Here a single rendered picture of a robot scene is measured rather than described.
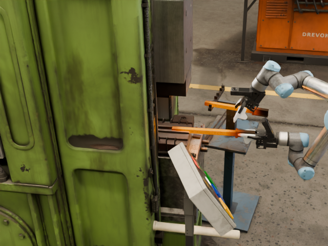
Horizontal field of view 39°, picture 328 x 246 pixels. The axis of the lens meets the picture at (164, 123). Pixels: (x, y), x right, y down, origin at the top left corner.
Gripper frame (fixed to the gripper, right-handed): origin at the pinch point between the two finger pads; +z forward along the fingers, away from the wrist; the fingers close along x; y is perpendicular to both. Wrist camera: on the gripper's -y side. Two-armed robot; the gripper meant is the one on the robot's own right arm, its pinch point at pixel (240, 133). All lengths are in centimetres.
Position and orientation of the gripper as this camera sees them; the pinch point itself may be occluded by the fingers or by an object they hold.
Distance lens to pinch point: 253.5
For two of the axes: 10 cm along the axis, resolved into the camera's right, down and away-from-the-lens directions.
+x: 1.8, -5.1, 8.4
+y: 0.4, 8.6, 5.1
